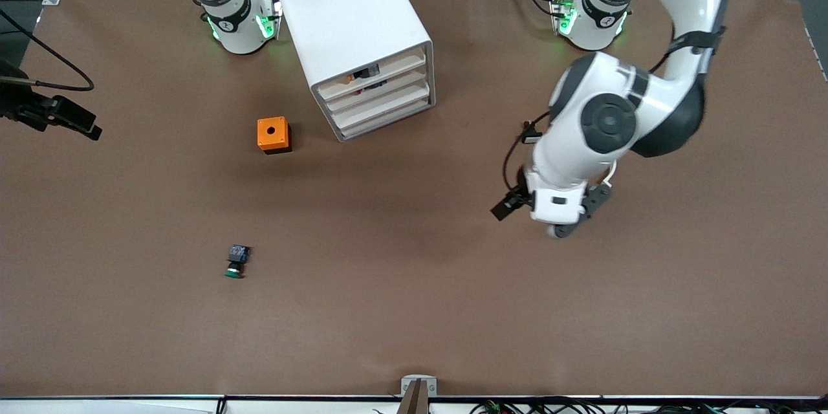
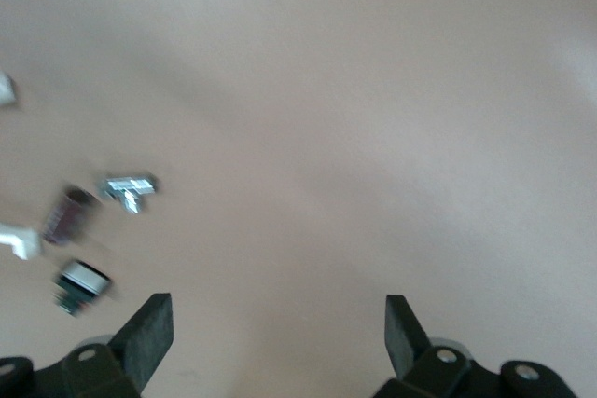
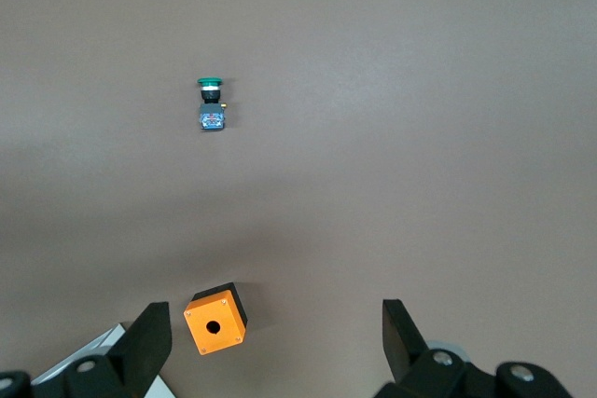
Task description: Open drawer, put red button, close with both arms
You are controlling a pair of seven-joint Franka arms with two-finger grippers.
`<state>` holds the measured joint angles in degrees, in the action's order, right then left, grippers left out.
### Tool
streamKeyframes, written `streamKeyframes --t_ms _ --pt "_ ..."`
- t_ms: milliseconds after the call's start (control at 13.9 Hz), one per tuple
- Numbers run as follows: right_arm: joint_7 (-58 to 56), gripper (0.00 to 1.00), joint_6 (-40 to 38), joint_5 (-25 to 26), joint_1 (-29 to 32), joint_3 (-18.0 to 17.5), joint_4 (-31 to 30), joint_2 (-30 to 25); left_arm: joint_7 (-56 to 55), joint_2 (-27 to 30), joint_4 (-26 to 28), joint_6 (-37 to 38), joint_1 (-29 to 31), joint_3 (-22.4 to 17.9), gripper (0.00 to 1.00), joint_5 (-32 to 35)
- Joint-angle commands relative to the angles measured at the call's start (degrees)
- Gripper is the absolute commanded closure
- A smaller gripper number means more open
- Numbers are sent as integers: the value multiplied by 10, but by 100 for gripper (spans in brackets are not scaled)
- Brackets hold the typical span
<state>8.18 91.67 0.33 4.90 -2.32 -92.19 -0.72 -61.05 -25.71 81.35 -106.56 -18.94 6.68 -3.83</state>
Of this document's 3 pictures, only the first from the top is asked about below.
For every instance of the orange box with hole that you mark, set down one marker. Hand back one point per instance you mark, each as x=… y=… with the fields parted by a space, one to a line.
x=272 y=132

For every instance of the black white-capped switch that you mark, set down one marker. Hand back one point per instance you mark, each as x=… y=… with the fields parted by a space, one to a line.
x=529 y=136

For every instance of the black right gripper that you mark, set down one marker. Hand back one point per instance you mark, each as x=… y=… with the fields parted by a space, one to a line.
x=26 y=107

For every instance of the white drawer cabinet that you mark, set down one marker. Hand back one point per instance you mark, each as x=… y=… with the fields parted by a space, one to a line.
x=349 y=6

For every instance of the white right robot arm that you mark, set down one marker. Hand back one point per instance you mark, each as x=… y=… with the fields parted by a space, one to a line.
x=236 y=19

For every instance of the green push button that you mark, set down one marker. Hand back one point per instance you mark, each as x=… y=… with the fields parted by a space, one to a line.
x=237 y=262

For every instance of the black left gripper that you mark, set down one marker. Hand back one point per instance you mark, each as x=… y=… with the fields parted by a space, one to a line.
x=515 y=200

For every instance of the white plastic drawer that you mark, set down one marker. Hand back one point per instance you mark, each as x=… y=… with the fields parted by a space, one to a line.
x=388 y=93

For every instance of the black component in drawer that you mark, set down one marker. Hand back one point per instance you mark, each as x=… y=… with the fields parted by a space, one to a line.
x=362 y=71

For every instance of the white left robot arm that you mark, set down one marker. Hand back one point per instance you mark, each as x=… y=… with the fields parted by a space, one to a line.
x=608 y=119

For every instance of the grey metal bracket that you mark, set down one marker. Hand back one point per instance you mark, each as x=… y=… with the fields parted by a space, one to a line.
x=407 y=383

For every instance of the brown pole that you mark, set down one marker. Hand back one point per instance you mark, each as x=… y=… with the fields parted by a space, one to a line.
x=414 y=401

